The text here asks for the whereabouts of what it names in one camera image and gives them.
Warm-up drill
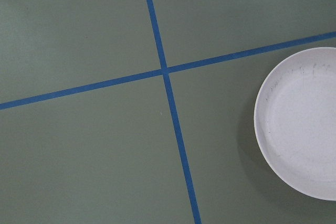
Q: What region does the pink plate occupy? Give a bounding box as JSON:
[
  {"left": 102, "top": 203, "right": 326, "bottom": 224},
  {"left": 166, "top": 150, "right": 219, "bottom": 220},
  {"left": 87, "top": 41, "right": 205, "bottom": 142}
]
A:
[{"left": 254, "top": 47, "right": 335, "bottom": 201}]

